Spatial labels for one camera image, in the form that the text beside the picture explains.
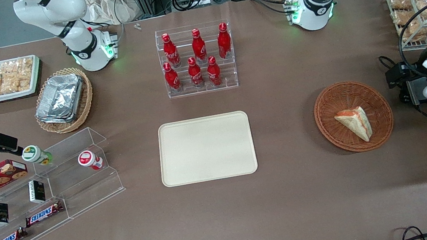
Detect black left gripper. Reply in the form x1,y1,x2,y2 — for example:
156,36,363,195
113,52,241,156
384,58,427,88

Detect triangular sandwich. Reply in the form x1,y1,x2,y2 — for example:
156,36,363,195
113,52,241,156
333,104,374,147

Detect white rectangular snack tray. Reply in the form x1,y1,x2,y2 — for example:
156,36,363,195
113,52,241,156
0,54,46,104

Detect aluminium foil tray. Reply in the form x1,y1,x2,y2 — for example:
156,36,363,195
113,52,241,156
31,72,89,123
36,108,81,128

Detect round brown wicker basket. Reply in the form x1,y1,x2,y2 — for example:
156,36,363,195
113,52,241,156
310,75,398,158

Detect oval light wicker basket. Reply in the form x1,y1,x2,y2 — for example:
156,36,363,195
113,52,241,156
29,65,99,138

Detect cream plastic serving tray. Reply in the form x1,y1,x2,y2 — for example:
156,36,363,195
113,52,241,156
154,109,260,188

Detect green capped small bottle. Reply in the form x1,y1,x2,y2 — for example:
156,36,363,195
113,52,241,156
21,142,54,169

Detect clear bag of crackers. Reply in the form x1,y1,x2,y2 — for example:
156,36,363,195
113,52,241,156
0,69,21,95
0,57,38,93

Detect clear acrylic stepped shelf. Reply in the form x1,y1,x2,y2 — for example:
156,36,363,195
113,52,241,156
28,123,129,225
0,160,74,240

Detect red capped small bottle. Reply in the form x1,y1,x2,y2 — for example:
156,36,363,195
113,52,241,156
77,148,105,173

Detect clear acrylic bottle rack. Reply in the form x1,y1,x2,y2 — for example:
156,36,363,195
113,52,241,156
154,19,240,100

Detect brown table cover sheet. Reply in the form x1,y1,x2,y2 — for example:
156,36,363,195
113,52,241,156
0,0,427,240

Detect red cola bottle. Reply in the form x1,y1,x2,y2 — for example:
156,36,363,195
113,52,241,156
186,56,206,89
190,28,208,65
205,55,224,88
215,22,234,60
162,61,183,94
161,32,182,70

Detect cream plastic bags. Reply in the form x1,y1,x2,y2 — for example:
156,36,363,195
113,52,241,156
83,0,142,29

